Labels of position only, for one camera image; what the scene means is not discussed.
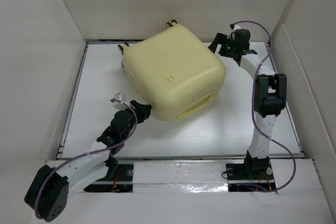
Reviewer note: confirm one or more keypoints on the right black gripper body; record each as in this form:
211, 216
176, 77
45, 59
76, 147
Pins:
227, 47

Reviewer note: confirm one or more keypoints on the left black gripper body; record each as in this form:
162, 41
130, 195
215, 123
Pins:
132, 122

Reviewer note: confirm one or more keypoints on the yellow hard-shell suitcase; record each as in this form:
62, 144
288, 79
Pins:
173, 71

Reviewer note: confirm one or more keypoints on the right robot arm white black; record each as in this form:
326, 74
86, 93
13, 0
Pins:
268, 99

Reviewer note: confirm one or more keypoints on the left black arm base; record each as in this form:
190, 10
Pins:
118, 179

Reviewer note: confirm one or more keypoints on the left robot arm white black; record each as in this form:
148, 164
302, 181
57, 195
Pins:
51, 187

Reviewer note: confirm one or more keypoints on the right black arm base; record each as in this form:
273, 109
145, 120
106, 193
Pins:
240, 181

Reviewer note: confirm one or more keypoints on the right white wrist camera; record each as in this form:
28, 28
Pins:
233, 27

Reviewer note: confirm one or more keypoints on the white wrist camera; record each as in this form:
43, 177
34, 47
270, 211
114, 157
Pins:
120, 98
233, 27

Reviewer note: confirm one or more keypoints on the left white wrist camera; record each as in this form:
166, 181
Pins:
120, 98

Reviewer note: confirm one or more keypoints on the silver aluminium rail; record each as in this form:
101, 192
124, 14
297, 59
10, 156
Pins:
228, 158

